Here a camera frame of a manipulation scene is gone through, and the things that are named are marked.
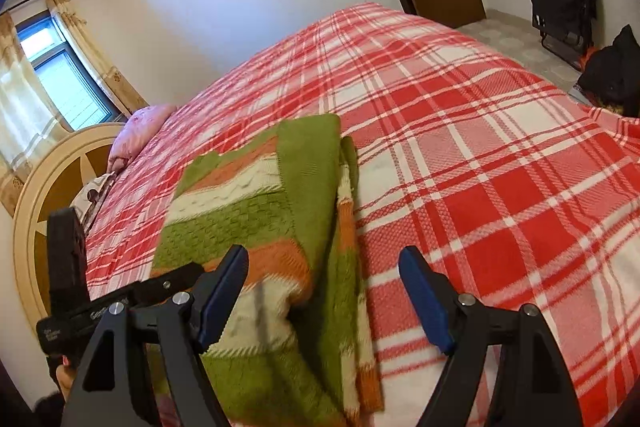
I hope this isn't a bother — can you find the black bag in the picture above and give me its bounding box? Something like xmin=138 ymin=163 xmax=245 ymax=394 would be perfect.
xmin=575 ymin=25 xmax=640 ymax=118

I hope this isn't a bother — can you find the red plaid bed sheet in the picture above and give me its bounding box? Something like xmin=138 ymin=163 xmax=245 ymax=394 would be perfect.
xmin=82 ymin=2 xmax=640 ymax=427

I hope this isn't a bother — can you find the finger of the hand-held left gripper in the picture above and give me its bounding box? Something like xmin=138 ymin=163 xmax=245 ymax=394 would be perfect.
xmin=129 ymin=263 xmax=206 ymax=312

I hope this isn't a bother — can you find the white brown patterned pillow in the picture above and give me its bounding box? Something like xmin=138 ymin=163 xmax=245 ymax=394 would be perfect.
xmin=75 ymin=172 xmax=118 ymax=233

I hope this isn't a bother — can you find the pink pillow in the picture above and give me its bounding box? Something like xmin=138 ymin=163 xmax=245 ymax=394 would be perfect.
xmin=107 ymin=103 xmax=178 ymax=175

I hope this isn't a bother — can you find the window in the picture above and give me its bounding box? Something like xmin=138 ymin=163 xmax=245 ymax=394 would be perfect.
xmin=15 ymin=14 xmax=123 ymax=132

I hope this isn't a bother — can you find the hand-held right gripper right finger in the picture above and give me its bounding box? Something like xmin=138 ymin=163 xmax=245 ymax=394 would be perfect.
xmin=398 ymin=245 xmax=586 ymax=427

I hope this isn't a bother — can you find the wide cream floral curtain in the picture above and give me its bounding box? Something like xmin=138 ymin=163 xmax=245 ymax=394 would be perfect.
xmin=0 ymin=12 xmax=73 ymax=218

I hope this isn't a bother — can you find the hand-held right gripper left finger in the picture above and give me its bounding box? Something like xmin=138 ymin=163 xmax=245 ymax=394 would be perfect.
xmin=60 ymin=244 xmax=250 ymax=427

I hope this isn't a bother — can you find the cream wooden headboard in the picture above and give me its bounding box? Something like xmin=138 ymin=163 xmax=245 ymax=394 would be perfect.
xmin=12 ymin=123 xmax=128 ymax=348

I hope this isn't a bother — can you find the narrow cream floral curtain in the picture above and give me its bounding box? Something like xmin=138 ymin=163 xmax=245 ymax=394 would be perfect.
xmin=46 ymin=0 xmax=150 ymax=116

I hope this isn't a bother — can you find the person's left hand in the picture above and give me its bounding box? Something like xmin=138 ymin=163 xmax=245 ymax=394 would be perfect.
xmin=48 ymin=353 xmax=90 ymax=400

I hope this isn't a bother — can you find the green knitted sweater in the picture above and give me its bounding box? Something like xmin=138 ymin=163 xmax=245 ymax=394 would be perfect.
xmin=150 ymin=113 xmax=386 ymax=427

